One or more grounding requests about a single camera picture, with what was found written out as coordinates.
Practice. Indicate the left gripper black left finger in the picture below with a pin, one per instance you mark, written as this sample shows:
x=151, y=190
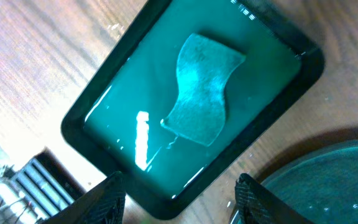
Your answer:
x=103, y=204

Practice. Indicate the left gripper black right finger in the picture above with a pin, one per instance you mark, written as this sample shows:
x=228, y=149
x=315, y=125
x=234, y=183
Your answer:
x=256, y=204

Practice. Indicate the green sponge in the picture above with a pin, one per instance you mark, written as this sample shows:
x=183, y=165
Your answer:
x=202, y=71

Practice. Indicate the round dark green tray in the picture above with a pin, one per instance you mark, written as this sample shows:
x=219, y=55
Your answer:
x=322, y=186

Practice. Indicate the dark green rectangular tray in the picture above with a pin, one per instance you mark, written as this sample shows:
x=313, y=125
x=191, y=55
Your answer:
x=116, y=122

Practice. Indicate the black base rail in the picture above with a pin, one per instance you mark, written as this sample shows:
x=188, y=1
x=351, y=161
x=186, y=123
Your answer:
x=37, y=191

